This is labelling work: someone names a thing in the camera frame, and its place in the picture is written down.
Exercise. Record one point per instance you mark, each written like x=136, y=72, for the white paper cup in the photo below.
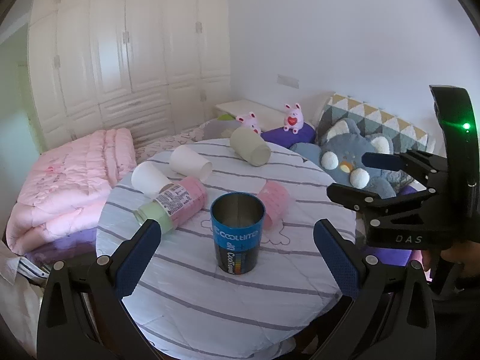
x=149, y=180
x=188, y=162

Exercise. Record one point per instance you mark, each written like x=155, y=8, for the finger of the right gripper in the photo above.
x=371, y=204
x=428, y=169

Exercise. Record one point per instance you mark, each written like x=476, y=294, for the black blue CoolTowel cup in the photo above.
x=237, y=221

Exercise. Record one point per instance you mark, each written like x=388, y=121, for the grey blue cat plush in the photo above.
x=339, y=153

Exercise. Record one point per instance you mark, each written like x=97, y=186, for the triangle pattern pillow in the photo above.
x=372, y=120

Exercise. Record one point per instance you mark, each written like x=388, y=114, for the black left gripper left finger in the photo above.
x=82, y=313

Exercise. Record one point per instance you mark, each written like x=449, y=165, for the pink ribbed cup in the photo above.
x=276, y=200

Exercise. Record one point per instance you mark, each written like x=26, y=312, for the pink folded quilt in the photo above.
x=67, y=188

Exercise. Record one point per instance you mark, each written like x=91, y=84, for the grey-beige paper cup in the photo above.
x=250, y=146

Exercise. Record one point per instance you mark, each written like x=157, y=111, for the person's hand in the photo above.
x=465, y=253

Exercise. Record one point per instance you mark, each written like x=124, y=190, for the pink pig plush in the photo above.
x=294, y=118
x=250, y=121

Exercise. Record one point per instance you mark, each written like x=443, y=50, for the pink pig plush right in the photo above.
x=294, y=118

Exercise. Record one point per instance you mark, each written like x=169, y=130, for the grey flower pillow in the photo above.
x=221, y=127

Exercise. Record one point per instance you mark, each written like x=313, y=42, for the purple cushion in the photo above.
x=278, y=136

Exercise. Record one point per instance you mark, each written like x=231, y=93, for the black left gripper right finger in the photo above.
x=387, y=310

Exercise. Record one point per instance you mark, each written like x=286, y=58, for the white bedside table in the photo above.
x=267, y=117

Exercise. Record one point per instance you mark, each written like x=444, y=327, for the pink patterned bed sheet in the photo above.
x=169, y=143

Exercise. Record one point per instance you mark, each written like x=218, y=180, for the striped white table cloth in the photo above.
x=188, y=308

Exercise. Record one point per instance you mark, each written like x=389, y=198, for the white wardrobe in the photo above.
x=155, y=67

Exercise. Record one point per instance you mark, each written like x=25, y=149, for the pink green labelled bottle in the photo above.
x=175, y=205

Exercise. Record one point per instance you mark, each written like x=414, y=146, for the pink pig plush left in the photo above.
x=250, y=121

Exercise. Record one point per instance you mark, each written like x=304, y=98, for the wall socket plate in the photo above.
x=288, y=81

